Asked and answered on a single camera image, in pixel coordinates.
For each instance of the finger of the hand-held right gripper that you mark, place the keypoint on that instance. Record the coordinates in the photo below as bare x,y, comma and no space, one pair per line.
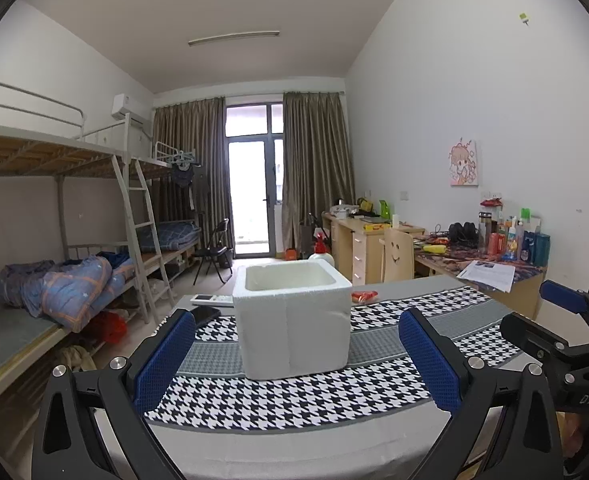
529,332
564,295

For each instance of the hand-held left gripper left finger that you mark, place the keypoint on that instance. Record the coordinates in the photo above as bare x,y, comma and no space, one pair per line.
167,355

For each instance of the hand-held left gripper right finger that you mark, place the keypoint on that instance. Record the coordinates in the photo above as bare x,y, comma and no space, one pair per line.
429,360

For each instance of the white foam box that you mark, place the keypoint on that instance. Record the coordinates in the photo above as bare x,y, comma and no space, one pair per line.
289,330

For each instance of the plain wooden desk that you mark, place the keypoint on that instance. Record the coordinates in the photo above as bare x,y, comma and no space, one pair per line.
524,295

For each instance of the group of toiletry bottles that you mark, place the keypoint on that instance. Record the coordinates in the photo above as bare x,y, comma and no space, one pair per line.
537,250

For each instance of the black phone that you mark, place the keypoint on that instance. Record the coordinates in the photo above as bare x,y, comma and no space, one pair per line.
204,316

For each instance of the red bag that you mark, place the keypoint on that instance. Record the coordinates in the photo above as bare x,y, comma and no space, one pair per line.
109,327

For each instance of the white remote control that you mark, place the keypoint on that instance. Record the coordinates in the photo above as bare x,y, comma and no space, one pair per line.
209,300

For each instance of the printed paper sheets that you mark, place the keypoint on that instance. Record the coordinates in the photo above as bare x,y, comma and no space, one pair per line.
487,275

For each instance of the beige cloth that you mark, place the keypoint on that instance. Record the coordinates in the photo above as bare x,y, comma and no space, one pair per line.
77,357

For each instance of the red snack packet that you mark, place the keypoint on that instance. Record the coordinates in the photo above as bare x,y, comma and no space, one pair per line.
363,297

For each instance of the colourful desk cloth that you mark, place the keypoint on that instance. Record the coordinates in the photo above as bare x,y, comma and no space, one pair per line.
449,260

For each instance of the wooden smiley chair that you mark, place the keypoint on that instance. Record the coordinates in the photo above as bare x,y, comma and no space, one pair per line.
397,255

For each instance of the yellow tool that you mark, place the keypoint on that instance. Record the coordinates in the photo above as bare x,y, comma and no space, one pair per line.
434,248

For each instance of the black folding chair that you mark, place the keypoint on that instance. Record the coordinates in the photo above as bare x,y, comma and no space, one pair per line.
214,250

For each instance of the red plastic item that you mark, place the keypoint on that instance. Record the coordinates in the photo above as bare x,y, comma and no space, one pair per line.
490,202

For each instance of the black headphones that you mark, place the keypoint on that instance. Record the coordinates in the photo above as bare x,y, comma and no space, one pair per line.
462,234

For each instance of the blue checked quilt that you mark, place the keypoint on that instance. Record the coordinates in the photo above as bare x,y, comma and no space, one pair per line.
169,235

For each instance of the blue orange quilt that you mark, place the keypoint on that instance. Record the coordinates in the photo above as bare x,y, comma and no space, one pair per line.
69,285

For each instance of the wooden desk with drawers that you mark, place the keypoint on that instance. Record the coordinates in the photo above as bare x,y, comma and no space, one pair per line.
369,255

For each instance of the white bunk bed ladder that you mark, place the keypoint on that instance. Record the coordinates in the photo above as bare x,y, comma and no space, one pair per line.
130,235

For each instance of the houndstooth table runner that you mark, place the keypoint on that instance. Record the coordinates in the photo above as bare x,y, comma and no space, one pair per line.
299,405

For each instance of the yellow box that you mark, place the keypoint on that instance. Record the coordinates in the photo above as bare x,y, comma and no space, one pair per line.
376,227

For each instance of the green plastic item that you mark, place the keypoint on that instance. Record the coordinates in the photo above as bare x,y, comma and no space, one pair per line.
384,210

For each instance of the grey table cover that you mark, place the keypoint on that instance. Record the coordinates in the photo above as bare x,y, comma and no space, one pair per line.
299,447

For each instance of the white lotion pump bottle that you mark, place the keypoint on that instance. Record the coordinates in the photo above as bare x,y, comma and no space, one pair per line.
320,245

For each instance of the orange container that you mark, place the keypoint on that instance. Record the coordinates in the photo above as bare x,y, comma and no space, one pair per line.
290,255

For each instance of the yellow black bag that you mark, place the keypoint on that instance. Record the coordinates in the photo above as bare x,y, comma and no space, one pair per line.
365,204

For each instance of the white cooking pot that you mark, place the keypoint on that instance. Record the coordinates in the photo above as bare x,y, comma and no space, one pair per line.
343,211

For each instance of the black folded trolley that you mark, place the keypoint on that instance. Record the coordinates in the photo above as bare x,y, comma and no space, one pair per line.
314,225

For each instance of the hanging dark clothes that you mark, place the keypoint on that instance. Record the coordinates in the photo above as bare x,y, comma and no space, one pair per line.
182,175

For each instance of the glass balcony door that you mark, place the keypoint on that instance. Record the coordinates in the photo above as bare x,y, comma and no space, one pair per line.
252,195

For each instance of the white metal bunk bed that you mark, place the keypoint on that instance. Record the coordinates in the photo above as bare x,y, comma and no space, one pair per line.
34,152
149,167

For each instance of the brown curtain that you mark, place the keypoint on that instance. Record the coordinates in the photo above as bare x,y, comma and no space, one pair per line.
314,160
209,160

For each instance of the white air conditioner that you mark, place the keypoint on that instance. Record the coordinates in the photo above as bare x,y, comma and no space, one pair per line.
129,105

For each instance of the ceiling tube light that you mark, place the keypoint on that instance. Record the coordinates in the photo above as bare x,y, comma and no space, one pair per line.
234,38

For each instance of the pink cartoon wall poster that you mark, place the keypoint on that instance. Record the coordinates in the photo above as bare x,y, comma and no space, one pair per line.
463,162

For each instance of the green wall hook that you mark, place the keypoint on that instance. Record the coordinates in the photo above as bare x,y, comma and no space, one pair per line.
524,18

